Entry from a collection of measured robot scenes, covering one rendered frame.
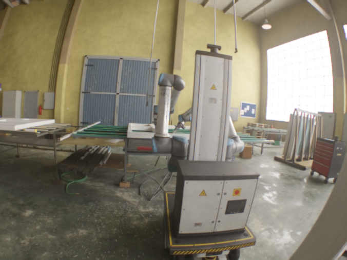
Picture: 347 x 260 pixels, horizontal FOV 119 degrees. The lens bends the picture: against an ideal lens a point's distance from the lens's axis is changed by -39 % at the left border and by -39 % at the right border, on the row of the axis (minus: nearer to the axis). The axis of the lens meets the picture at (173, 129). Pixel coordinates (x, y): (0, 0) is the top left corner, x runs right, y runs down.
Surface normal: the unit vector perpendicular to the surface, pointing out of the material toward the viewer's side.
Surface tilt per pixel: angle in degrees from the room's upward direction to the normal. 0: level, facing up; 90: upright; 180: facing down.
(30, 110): 90
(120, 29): 90
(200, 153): 90
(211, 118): 90
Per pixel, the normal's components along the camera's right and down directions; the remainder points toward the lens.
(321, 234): -0.97, -0.04
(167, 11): 0.23, 0.11
